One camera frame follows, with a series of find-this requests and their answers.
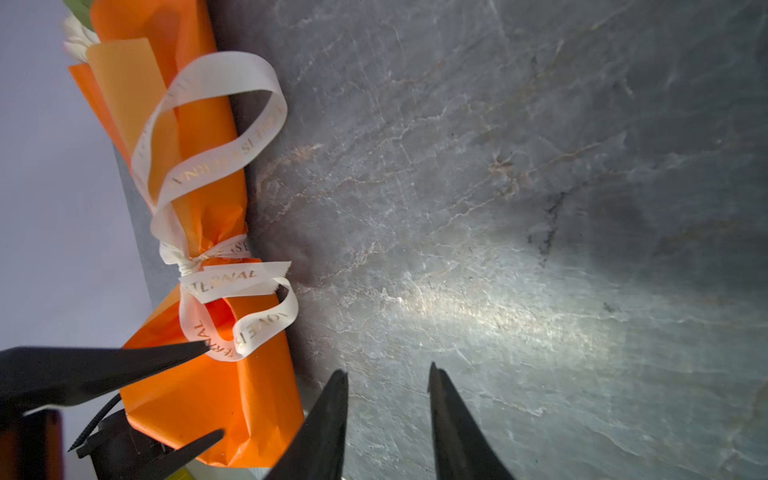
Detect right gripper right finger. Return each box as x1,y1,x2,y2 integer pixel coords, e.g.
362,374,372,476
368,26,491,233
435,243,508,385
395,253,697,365
428,363,514,480

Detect cream fake rose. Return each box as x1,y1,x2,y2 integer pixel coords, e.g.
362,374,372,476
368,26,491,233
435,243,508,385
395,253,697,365
63,13,100,64

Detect orange wrapping paper sheet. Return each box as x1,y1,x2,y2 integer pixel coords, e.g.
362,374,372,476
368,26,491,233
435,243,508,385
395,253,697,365
70,1,304,468

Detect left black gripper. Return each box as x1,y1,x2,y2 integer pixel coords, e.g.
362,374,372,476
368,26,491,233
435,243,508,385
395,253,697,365
1,341,225,480

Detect white ribbon strip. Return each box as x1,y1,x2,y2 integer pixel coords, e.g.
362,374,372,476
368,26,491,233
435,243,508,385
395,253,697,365
131,51,299,362

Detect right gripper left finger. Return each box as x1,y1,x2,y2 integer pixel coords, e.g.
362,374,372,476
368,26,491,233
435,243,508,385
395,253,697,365
265,370,349,480

